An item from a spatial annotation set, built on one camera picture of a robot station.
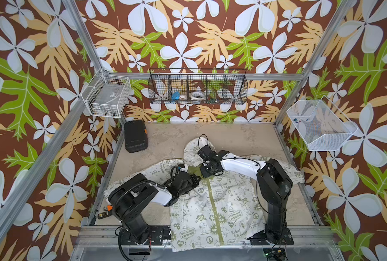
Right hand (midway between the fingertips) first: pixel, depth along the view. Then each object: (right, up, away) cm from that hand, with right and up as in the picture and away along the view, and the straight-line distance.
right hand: (204, 171), depth 93 cm
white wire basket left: (-54, +43, -7) cm, 69 cm away
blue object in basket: (-17, +44, +1) cm, 48 cm away
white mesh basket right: (+59, +26, -12) cm, 66 cm away
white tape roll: (-3, +46, +5) cm, 46 cm away
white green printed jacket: (+7, -14, -10) cm, 18 cm away
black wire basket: (-4, +52, +5) cm, 52 cm away
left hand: (-1, -2, -4) cm, 4 cm away
